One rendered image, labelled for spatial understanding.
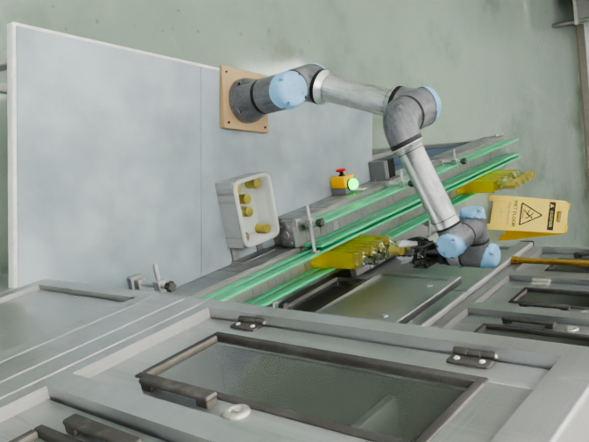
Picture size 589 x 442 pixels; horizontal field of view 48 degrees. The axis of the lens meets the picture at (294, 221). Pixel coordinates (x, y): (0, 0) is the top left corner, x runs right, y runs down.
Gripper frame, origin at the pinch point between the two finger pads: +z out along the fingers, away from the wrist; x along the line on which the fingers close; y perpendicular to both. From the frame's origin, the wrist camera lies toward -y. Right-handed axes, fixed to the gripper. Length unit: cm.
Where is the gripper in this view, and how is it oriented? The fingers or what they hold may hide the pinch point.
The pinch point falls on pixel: (400, 250)
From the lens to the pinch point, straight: 226.6
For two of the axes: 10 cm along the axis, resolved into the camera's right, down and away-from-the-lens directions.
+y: -6.4, 2.5, -7.3
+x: 1.6, 9.7, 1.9
